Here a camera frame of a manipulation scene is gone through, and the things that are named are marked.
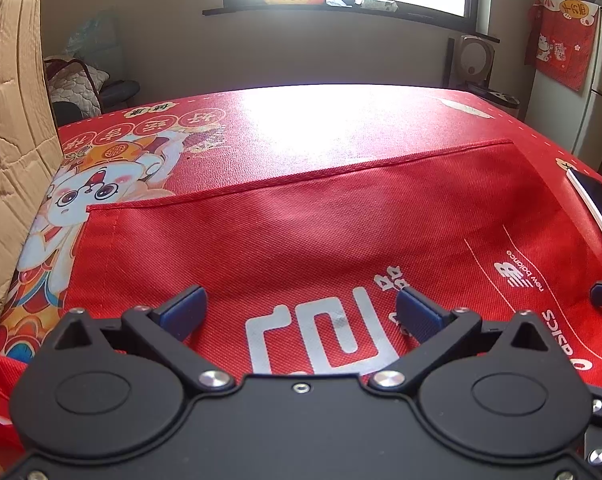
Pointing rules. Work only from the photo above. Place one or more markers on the pale blue plastic bag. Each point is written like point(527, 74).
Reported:
point(93, 35)

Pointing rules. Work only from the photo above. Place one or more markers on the smartphone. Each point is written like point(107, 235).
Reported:
point(598, 205)

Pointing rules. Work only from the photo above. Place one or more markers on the grey round fan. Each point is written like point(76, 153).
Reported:
point(473, 62)

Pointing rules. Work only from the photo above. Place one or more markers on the red printed hanging cloth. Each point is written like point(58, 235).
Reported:
point(561, 45)

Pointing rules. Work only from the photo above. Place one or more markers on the quilted grey bag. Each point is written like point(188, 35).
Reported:
point(78, 90)

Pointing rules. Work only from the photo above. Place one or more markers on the white refrigerator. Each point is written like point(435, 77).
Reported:
point(596, 120)

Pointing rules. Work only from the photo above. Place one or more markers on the white tissue packet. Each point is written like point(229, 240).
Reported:
point(377, 4)

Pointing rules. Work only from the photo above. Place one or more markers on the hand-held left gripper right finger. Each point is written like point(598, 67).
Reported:
point(418, 310)

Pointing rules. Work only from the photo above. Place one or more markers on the black lidded trash bin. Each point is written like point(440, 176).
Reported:
point(496, 102)

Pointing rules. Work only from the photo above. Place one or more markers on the crumpled white tissue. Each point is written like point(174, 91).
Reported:
point(339, 1)

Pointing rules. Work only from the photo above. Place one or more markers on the brown cardboard box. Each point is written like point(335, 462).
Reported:
point(11, 135)

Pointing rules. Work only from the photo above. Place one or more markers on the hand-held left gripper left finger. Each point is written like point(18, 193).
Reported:
point(183, 310)

